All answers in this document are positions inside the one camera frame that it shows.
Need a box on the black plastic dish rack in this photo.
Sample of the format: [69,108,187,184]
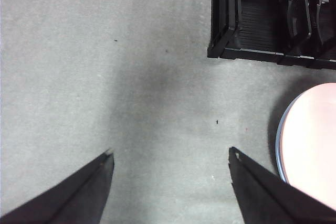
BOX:
[206,0,336,70]

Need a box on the blue round plate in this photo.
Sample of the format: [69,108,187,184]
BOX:
[275,91,302,183]

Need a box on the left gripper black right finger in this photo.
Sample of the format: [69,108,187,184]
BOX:
[228,146,336,224]

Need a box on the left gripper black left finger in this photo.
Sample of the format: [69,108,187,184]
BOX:
[0,148,115,224]

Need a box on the pink round plate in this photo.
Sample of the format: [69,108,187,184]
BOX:
[280,82,336,206]

